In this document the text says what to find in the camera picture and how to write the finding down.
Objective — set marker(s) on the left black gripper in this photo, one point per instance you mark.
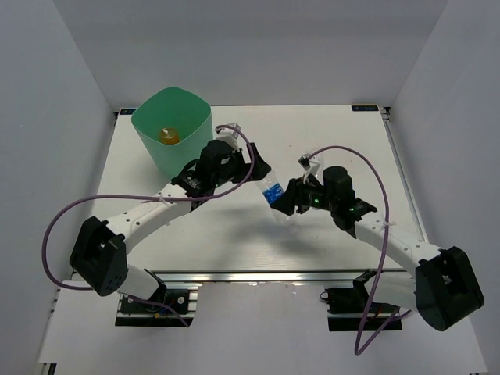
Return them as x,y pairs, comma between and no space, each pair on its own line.
260,168

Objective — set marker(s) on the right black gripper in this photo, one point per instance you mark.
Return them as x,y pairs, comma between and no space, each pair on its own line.
286,203

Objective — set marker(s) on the crushed blue label bottle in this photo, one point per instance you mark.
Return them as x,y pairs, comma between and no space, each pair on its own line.
271,190

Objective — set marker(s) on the orange plastic bottle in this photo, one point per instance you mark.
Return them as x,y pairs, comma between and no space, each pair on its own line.
169,136

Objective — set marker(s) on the clear unlabelled plastic bottle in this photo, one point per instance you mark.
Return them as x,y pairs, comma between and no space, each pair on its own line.
316,154

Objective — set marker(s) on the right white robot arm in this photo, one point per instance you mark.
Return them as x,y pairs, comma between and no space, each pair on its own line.
440,284

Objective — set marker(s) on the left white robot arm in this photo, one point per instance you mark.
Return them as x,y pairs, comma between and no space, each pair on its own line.
102,246

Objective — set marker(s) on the green plastic bin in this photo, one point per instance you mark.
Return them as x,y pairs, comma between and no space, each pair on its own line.
185,112

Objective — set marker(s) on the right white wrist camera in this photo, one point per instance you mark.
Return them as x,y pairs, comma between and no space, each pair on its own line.
308,175

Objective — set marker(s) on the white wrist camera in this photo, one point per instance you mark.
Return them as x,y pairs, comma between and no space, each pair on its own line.
228,134
308,175

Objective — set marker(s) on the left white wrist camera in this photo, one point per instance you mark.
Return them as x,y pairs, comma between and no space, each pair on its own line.
228,134

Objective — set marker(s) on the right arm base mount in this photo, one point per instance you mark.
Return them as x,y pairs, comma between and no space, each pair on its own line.
345,306

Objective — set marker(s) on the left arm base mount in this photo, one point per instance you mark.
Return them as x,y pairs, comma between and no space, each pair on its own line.
168,304

